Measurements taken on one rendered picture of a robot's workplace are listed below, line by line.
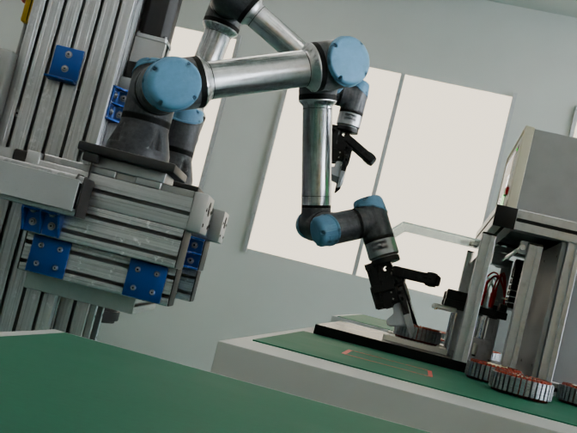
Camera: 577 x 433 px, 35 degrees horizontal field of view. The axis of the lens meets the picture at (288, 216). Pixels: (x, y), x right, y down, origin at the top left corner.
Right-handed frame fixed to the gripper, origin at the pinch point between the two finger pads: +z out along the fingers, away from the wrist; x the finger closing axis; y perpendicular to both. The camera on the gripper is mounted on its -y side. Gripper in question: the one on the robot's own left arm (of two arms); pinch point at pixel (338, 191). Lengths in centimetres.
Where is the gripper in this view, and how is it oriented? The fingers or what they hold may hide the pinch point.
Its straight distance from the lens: 281.1
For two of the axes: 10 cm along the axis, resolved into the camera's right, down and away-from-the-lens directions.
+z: -2.5, 9.7, -0.7
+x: 0.0, -0.7, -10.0
